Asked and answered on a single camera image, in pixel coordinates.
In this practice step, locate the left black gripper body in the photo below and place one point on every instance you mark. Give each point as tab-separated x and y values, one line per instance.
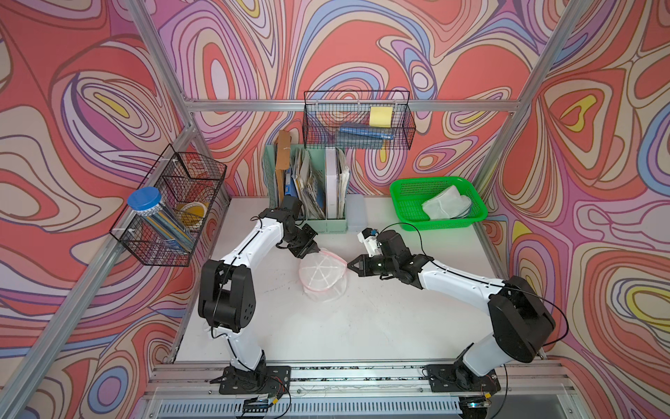
299	238

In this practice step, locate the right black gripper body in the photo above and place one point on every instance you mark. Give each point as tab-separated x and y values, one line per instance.
381	264

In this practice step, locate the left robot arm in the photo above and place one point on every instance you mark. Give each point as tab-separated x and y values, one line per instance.
227	298

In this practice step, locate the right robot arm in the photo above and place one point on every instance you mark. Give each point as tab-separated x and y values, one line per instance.
521	323

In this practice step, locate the blue folder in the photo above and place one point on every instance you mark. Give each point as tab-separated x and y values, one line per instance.
291	190

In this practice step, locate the magazines in organizer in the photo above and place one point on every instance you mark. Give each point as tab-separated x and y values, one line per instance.
307	184

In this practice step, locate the mint green file organizer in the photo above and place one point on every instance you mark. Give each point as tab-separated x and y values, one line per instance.
318	163

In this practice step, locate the green plastic basket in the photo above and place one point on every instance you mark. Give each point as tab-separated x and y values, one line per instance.
408	195

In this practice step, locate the white binder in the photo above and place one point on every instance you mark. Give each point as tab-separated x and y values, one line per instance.
331	182

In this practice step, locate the brown cardboard folder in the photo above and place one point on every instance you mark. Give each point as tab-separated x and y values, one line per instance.
282	162

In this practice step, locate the yellow tape roll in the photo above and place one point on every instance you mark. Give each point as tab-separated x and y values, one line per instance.
192	214

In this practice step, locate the blue pen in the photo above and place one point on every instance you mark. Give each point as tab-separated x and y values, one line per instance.
377	133

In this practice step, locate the yellow sticky note pad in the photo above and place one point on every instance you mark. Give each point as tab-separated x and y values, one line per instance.
381	116

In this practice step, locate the jar with blue lid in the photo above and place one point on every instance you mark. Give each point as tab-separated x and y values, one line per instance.
148	203

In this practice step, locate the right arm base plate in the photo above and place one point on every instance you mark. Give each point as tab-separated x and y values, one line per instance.
451	378

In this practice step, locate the black wire basket on rail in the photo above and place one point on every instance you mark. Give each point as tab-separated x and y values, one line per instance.
321	122

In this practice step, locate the black wire basket left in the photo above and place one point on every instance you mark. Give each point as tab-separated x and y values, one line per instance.
182	178

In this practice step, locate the aluminium frame rail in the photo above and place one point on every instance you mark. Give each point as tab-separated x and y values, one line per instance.
298	106

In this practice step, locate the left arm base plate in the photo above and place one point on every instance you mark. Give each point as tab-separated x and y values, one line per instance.
273	380

